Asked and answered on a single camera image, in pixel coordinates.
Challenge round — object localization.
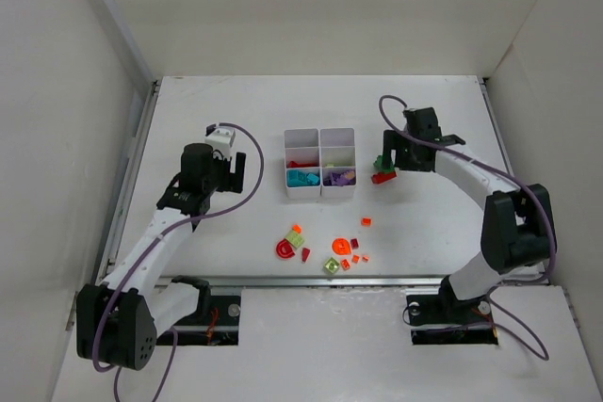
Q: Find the green and red duplo stack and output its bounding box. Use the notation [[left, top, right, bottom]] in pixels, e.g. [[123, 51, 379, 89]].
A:
[[371, 155, 397, 185]]

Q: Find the teal curved lego brick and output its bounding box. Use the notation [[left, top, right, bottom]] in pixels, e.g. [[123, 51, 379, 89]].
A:
[[286, 169, 312, 187]]

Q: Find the purple lego brick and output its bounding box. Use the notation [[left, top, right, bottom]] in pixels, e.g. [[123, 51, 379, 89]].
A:
[[323, 169, 356, 187]]

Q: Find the teal square lego brick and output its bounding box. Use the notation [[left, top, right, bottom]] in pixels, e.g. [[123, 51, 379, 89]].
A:
[[305, 173, 320, 186]]

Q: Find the light green curved lego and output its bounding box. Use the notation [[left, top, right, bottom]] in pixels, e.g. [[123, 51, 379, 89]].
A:
[[285, 230, 305, 249]]

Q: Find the red arch duplo brick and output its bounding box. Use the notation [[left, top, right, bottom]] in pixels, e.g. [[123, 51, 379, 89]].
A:
[[286, 161, 319, 169]]

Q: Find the light green square lego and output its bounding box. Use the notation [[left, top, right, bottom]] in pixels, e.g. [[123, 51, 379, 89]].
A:
[[322, 257, 341, 275]]

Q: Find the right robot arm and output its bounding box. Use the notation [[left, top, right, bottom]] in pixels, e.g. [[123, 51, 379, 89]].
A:
[[379, 106, 557, 306]]

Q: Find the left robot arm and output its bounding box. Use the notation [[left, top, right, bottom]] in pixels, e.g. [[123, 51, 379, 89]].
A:
[[76, 143, 246, 370]]

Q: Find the right clear divided container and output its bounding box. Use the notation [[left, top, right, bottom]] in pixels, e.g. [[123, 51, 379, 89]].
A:
[[319, 128, 357, 200]]

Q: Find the clear divided container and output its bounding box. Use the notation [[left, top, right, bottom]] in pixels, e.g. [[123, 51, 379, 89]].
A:
[[319, 128, 357, 200], [284, 128, 321, 201]]

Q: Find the left clear divided container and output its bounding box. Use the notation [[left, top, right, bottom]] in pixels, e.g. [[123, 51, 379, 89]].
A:
[[284, 128, 321, 201]]

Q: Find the red horseshoe lego piece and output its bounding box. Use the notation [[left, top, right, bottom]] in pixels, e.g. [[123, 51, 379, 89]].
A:
[[275, 239, 295, 260]]

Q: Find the red slope lego piece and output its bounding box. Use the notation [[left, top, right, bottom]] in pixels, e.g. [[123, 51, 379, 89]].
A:
[[301, 248, 311, 263]]

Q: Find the orange round lego piece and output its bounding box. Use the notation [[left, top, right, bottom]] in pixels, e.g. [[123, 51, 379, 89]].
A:
[[332, 237, 351, 255]]

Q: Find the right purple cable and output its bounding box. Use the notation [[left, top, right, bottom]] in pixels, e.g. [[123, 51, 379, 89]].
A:
[[378, 94, 558, 362]]

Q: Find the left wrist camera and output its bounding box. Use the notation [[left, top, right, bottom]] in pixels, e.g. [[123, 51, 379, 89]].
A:
[[204, 123, 236, 160]]

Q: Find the metal table rail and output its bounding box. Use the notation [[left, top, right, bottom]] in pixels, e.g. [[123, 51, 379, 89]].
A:
[[103, 273, 547, 288]]

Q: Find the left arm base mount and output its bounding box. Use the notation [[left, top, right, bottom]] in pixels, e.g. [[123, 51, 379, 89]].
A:
[[170, 276, 242, 346]]

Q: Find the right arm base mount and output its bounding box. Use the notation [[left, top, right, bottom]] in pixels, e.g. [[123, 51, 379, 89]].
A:
[[403, 279, 498, 346]]

